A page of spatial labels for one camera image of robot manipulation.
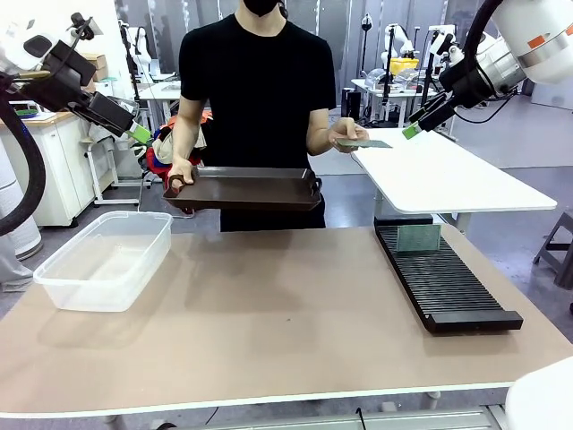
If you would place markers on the green round dish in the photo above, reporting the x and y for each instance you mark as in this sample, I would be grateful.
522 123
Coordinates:
22 110

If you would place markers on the person's right forearm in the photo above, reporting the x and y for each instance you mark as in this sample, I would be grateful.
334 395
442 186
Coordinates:
188 130

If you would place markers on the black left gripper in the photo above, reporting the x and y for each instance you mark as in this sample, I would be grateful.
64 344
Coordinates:
105 112

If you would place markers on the black lamp on stand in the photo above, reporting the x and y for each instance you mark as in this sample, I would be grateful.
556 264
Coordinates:
367 22

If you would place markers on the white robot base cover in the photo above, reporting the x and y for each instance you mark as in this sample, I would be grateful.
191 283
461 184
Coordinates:
544 398

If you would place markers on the dark grey step stool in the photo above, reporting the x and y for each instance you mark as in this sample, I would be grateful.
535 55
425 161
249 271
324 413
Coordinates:
557 246

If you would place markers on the person's black T-shirt torso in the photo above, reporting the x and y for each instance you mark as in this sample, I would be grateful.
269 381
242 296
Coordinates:
259 98

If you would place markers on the person's left hand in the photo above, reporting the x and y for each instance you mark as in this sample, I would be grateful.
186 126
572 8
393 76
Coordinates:
347 132

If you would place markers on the white cylindrical air purifier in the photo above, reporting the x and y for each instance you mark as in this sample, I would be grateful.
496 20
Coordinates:
15 224

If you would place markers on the black computer tower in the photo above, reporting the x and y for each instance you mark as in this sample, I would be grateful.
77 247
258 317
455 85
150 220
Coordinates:
351 104

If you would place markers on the black face mask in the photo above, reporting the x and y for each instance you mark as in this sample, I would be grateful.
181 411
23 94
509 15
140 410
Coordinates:
263 6

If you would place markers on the person's left forearm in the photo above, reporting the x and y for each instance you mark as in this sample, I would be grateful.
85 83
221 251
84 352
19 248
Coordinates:
320 130

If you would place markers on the clear plastic storage box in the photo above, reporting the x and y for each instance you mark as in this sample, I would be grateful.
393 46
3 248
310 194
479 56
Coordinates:
103 264

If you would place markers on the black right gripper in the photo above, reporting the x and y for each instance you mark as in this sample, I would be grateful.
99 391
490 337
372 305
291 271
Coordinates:
436 112

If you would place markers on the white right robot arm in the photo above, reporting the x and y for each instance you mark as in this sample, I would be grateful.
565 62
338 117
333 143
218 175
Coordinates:
528 40

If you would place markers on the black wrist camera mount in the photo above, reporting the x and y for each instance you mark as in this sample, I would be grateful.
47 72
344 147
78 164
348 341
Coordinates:
62 76

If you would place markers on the white wheeled cabinet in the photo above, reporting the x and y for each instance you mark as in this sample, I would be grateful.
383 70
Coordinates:
58 170

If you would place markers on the red cloth bag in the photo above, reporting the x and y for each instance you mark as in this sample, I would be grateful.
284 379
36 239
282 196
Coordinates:
159 154

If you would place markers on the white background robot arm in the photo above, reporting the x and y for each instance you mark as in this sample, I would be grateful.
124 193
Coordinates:
139 42

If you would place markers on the green PCB board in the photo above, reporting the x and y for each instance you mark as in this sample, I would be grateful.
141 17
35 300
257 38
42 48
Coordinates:
418 238
369 143

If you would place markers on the brown cardboard box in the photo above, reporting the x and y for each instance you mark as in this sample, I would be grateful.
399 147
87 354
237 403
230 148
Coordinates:
96 65

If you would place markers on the white side table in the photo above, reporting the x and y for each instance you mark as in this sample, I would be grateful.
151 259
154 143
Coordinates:
443 172

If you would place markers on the white background workbench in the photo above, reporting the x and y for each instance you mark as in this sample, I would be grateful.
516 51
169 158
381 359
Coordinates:
394 92

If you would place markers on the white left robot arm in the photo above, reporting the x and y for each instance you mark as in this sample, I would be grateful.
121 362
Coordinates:
15 49

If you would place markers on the black slotted PCB rack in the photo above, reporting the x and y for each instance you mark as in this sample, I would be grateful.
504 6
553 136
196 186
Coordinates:
441 282

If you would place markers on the dark brown serving tray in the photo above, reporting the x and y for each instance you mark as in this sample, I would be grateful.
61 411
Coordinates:
246 192

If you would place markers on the person's right hand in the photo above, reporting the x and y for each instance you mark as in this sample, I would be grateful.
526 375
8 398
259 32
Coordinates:
179 174

